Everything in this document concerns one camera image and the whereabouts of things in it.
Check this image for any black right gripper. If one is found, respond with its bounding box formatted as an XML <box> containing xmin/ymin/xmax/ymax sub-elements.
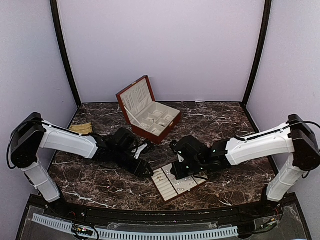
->
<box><xmin>170</xmin><ymin>159</ymin><xmax>206</xmax><ymax>180</ymax></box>

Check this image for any red jewelry tray insert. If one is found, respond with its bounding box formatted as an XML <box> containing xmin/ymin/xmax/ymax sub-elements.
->
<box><xmin>151</xmin><ymin>164</ymin><xmax>209</xmax><ymax>202</ymax></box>

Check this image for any red wooden jewelry box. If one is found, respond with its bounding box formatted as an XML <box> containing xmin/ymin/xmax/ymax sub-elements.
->
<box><xmin>116</xmin><ymin>75</ymin><xmax>182</xmax><ymax>144</ymax></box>

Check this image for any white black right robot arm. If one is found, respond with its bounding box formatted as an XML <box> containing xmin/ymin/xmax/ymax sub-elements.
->
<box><xmin>170</xmin><ymin>114</ymin><xmax>320</xmax><ymax>217</ymax></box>

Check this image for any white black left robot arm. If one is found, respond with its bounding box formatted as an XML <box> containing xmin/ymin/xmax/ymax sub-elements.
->
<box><xmin>6</xmin><ymin>112</ymin><xmax>154</xmax><ymax>218</ymax></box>

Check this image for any woven bamboo tray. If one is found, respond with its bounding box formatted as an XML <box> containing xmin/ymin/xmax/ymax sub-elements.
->
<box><xmin>68</xmin><ymin>122</ymin><xmax>93</xmax><ymax>135</ymax></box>

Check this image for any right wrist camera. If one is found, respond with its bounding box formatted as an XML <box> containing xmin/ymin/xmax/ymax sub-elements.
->
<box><xmin>169</xmin><ymin>140</ymin><xmax>185</xmax><ymax>163</ymax></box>

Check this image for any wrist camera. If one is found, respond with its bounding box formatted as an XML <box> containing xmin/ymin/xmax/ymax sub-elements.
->
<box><xmin>169</xmin><ymin>140</ymin><xmax>185</xmax><ymax>163</ymax></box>
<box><xmin>131</xmin><ymin>140</ymin><xmax>154</xmax><ymax>160</ymax></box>

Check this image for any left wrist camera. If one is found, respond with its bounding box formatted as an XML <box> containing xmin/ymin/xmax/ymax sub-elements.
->
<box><xmin>131</xmin><ymin>140</ymin><xmax>154</xmax><ymax>160</ymax></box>

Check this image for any white slotted cable duct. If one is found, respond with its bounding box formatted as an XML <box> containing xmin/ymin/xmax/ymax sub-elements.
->
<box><xmin>31</xmin><ymin>213</ymin><xmax>239</xmax><ymax>240</ymax></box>

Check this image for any black front table rail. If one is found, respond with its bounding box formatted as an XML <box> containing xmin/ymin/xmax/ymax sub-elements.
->
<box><xmin>52</xmin><ymin>200</ymin><xmax>263</xmax><ymax>225</ymax></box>

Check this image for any right black frame post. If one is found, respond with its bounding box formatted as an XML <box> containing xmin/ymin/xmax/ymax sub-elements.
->
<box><xmin>241</xmin><ymin>0</ymin><xmax>272</xmax><ymax>109</ymax></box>

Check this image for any black frame post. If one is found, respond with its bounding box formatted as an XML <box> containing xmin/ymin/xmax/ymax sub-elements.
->
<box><xmin>49</xmin><ymin>0</ymin><xmax>82</xmax><ymax>108</ymax></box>
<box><xmin>241</xmin><ymin>0</ymin><xmax>272</xmax><ymax>109</ymax></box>

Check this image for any left black frame post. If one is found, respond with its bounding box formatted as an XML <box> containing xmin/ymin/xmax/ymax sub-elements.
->
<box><xmin>49</xmin><ymin>0</ymin><xmax>82</xmax><ymax>108</ymax></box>

